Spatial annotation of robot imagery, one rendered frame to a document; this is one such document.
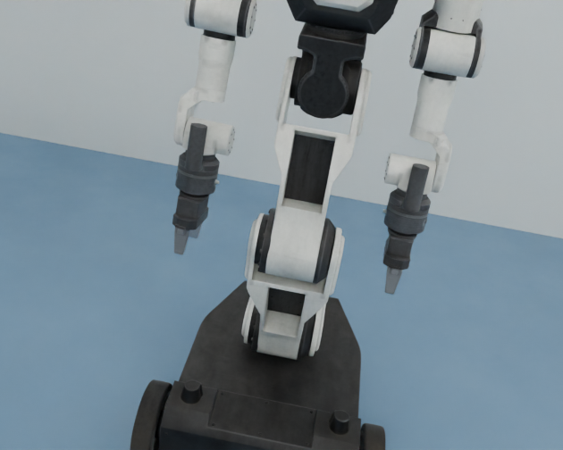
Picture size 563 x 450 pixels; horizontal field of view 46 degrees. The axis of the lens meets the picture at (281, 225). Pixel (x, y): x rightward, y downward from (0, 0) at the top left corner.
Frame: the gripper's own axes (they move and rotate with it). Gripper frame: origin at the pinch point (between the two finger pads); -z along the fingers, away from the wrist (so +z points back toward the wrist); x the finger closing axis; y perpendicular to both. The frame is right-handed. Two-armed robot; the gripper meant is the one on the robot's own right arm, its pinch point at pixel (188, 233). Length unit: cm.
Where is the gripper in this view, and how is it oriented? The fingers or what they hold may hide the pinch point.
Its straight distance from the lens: 153.1
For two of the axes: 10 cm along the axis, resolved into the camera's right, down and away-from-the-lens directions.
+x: -1.8, 3.2, -9.3
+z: 1.9, -9.2, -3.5
